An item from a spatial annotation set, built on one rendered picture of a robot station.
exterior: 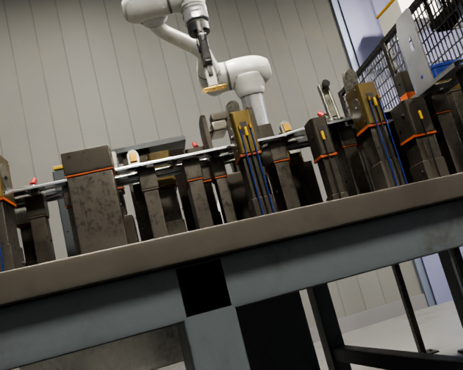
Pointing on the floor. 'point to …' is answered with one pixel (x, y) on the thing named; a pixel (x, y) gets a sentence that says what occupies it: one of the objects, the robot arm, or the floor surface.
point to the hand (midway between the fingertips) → (211, 78)
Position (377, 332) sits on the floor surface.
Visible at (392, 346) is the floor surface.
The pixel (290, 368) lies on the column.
